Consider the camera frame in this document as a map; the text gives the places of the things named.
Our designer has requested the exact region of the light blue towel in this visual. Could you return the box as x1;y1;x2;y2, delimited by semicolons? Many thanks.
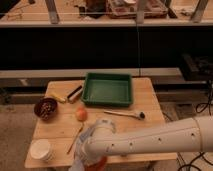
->
68;132;90;171

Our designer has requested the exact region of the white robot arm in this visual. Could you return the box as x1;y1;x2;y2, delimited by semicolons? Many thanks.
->
76;116;213;165

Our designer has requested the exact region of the dark bowl with nuts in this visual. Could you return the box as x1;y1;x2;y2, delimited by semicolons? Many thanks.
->
34;98;58;120

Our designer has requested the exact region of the red bowl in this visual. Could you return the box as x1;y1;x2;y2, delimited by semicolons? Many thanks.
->
86;157;107;171

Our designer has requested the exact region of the green plastic tray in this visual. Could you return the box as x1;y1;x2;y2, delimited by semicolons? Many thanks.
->
81;73;133;107

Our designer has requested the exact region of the black and wood brush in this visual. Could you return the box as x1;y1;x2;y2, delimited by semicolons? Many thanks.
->
67;86;82;103

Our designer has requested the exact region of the orange peach fruit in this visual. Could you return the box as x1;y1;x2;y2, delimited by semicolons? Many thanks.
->
75;107;87;122

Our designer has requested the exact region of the wooden dish brush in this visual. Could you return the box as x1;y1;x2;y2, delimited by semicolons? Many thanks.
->
104;110;145;120

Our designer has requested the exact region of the wooden folding table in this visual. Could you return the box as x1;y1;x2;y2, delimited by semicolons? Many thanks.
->
25;78;177;168

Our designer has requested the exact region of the yellow corn toy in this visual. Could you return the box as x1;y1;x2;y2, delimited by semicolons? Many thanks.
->
51;94;66;103

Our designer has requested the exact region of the wooden spoon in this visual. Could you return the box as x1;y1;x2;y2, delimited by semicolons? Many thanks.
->
66;122;84;155

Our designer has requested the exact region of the stack of white bowls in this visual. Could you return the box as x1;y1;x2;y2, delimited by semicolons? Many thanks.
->
30;139;53;162

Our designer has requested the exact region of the black cable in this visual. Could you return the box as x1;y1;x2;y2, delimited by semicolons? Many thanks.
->
162;79;213;171

